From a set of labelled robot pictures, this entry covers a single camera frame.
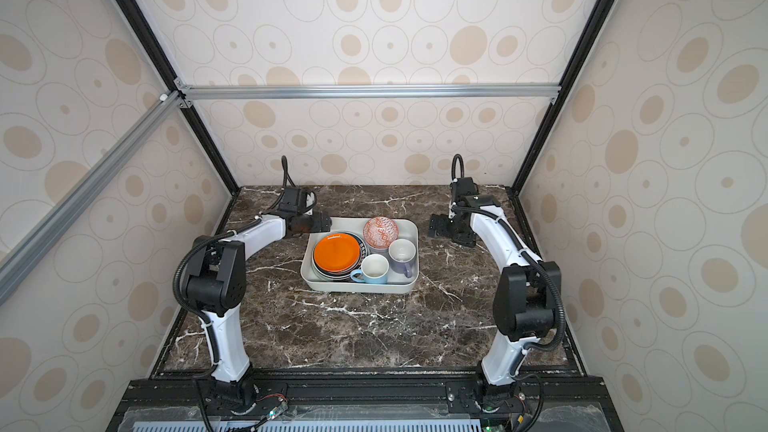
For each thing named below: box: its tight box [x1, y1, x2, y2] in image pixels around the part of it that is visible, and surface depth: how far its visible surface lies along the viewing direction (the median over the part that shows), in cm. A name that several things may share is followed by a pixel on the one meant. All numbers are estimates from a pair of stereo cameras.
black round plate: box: [312, 231, 368, 278], surface depth 94 cm
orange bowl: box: [313, 233, 361, 272], surface depth 99 cm
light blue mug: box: [350, 253, 389, 284], surface depth 90 cm
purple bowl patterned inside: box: [363, 216, 399, 255], surface depth 102 cm
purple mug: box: [388, 238, 417, 278], surface depth 95 cm
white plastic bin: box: [300, 217, 369, 293], surface depth 94 cm
